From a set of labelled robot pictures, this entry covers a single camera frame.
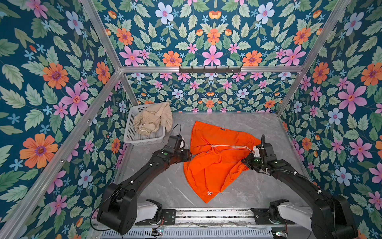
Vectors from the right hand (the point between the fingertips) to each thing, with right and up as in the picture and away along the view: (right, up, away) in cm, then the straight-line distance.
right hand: (240, 159), depth 85 cm
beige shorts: (-59, +25, +21) cm, 68 cm away
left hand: (-29, +5, -2) cm, 29 cm away
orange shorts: (-13, 0, +7) cm, 15 cm away
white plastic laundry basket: (-71, +12, +16) cm, 74 cm away
